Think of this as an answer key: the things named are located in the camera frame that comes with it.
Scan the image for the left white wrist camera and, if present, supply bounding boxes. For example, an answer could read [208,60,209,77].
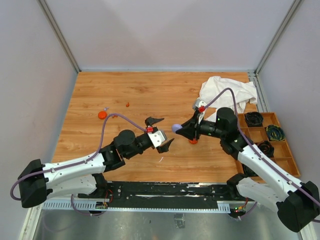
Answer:
[147,130,167,148]

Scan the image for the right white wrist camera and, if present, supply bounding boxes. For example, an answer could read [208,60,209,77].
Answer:
[192,98,207,110]

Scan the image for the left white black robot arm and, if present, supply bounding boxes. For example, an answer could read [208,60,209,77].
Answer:
[10,117,173,209]

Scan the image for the black coiled cable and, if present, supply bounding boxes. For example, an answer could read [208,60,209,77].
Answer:
[244,111,265,127]
[257,140,275,158]
[242,163,260,177]

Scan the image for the black coiled cable middle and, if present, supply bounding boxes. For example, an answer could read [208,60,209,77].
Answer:
[257,140,275,158]

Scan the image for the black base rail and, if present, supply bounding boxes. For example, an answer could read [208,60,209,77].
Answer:
[76,181,246,209]

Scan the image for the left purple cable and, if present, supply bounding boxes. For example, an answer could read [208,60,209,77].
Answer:
[9,112,153,230]

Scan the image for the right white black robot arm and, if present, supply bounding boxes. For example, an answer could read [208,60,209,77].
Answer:
[172,106,320,233]

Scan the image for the black coiled cable top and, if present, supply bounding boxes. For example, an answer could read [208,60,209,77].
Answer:
[244,111,265,127]

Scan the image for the wooden compartment tray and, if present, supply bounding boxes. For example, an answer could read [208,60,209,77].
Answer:
[238,112,301,177]

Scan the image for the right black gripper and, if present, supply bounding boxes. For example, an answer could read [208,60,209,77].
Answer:
[175,111,225,141]

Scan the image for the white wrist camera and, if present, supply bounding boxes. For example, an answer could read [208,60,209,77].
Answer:
[147,130,167,148]
[192,98,207,110]

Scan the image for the blue yellow coiled cable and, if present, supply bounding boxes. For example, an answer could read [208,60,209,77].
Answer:
[264,124,286,142]

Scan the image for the black coiled cable bottom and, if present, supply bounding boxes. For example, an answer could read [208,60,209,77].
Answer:
[242,163,260,177]

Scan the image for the white crumpled cloth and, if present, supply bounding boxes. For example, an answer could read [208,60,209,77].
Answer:
[199,76,258,113]

